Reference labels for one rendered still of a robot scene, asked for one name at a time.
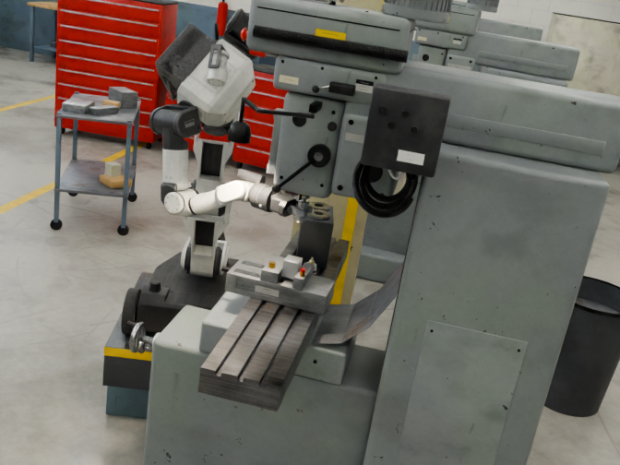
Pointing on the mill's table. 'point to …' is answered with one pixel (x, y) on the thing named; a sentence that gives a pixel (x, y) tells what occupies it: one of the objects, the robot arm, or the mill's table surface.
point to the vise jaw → (273, 270)
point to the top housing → (375, 24)
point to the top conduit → (330, 43)
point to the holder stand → (316, 234)
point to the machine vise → (244, 281)
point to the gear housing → (295, 75)
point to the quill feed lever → (320, 156)
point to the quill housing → (311, 179)
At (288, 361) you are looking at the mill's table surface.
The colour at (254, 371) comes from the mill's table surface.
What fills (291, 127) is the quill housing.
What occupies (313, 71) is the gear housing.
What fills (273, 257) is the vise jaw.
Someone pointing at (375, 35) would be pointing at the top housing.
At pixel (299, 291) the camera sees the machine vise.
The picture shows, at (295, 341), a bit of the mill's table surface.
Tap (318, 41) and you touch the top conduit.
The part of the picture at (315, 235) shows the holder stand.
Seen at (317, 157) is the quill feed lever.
